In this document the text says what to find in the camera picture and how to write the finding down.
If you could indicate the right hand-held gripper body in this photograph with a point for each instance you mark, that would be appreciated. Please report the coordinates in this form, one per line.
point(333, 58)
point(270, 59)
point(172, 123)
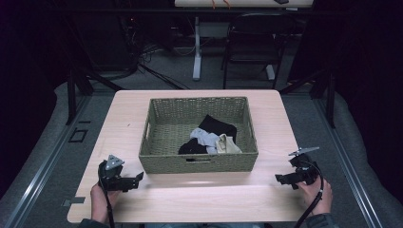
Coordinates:
point(304, 171)

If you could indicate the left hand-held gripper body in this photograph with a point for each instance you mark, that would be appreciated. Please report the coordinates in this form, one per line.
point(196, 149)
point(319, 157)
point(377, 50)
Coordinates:
point(114, 177)

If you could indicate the person's right hand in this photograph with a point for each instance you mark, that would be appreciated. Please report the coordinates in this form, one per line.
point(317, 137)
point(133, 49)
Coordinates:
point(318, 198)

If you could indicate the person's left hand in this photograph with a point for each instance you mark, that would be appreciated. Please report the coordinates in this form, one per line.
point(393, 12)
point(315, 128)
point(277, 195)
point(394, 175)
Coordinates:
point(100, 202)

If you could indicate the grey tape strip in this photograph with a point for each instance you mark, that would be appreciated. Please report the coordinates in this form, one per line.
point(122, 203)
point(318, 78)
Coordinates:
point(76, 200)

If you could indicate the green woven basket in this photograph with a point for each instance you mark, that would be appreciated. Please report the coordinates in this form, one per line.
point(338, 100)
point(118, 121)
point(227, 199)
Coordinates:
point(164, 136)

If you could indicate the small black sock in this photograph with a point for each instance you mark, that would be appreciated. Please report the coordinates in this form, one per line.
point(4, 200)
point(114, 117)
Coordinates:
point(191, 148)

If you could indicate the black tape square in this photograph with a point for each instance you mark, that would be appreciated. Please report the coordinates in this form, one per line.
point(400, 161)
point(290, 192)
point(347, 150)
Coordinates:
point(70, 135)

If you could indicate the beige sock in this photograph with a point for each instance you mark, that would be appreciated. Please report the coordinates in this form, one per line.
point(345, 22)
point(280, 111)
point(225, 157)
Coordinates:
point(228, 147)

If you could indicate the grey sock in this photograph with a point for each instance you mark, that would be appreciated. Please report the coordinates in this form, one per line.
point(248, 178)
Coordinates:
point(204, 137)

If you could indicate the black metal stand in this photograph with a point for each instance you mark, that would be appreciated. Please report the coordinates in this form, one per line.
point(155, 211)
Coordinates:
point(330, 98)
point(72, 95)

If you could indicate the large black sock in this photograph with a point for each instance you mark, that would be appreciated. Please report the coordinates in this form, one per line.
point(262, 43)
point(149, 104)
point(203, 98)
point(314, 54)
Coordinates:
point(218, 126)

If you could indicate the black folding chair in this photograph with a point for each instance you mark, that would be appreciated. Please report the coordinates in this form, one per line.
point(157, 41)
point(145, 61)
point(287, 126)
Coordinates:
point(253, 38)

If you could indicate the dark device on desk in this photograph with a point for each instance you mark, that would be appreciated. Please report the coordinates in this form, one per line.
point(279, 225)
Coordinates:
point(281, 1)

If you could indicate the white desk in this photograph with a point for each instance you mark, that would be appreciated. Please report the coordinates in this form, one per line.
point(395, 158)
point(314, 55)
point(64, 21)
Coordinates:
point(240, 3)

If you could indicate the aluminium floor rail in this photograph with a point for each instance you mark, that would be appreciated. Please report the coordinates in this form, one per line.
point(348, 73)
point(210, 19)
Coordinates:
point(41, 171)
point(348, 164)

